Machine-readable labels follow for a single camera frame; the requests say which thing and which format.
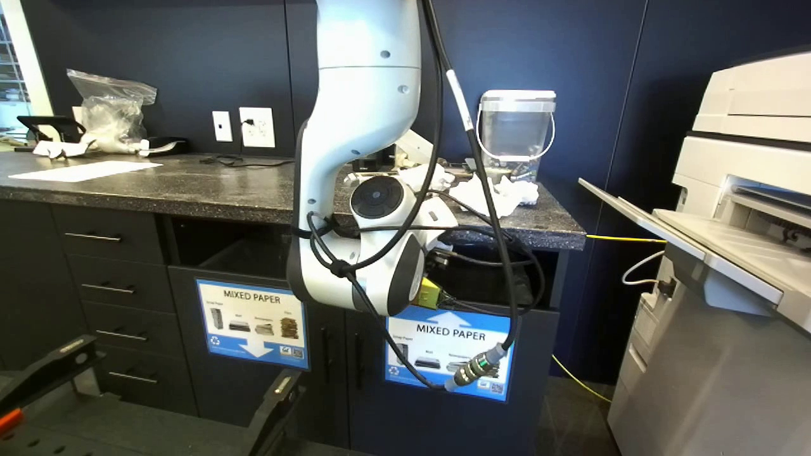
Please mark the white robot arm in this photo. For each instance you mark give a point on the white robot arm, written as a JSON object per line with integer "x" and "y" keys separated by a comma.
{"x": 368, "y": 88}

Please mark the left black bin door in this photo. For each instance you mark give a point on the left black bin door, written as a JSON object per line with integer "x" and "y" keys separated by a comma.
{"x": 232, "y": 387}

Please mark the black bin door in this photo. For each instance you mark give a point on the black bin door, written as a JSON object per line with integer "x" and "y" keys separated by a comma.
{"x": 232, "y": 387}
{"x": 402, "y": 392}

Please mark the right black bin door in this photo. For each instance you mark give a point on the right black bin door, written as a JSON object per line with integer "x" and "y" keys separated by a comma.
{"x": 402, "y": 392}

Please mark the white sheet of paper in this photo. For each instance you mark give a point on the white sheet of paper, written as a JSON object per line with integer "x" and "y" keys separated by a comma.
{"x": 83, "y": 173}

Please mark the grey white stapler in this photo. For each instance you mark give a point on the grey white stapler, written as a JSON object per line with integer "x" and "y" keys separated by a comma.
{"x": 415, "y": 152}

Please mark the right blue mixed paper sign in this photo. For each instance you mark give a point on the right blue mixed paper sign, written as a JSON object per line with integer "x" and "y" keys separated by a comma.
{"x": 439, "y": 340}

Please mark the blue mixed paper sign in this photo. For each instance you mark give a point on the blue mixed paper sign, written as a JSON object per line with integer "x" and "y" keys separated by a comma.
{"x": 254, "y": 323}
{"x": 439, "y": 340}

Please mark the left blue mixed paper sign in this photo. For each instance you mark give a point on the left blue mixed paper sign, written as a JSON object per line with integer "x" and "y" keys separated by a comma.
{"x": 254, "y": 323}

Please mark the black drawer cabinet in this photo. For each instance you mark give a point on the black drawer cabinet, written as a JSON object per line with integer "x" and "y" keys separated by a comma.
{"x": 122, "y": 283}

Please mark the clear plastic bag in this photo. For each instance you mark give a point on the clear plastic bag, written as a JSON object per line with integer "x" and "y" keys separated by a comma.
{"x": 112, "y": 111}

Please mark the large white office printer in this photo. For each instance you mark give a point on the large white office printer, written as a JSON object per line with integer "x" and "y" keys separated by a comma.
{"x": 718, "y": 359}

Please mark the white wall outlet plate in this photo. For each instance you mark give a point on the white wall outlet plate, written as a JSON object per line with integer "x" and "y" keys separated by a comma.
{"x": 256, "y": 126}

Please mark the white wall switch plate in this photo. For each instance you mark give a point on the white wall switch plate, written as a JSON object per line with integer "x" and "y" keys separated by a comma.
{"x": 221, "y": 126}

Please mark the black cart frame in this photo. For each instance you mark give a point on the black cart frame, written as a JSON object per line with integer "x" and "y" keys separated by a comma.
{"x": 56, "y": 409}

